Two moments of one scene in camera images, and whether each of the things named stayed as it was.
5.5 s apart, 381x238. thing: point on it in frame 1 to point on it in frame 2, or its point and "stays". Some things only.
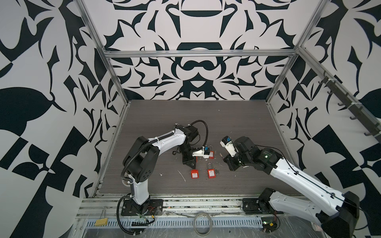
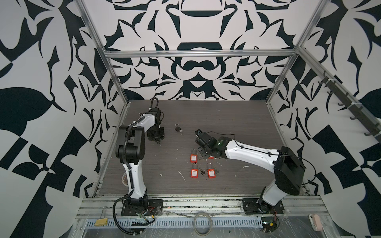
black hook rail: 373,127 stays
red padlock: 195,174 stays
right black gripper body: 234,161 to 205,153
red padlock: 211,171 stays
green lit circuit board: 269,223 stays
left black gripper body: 188,158 to 156,133
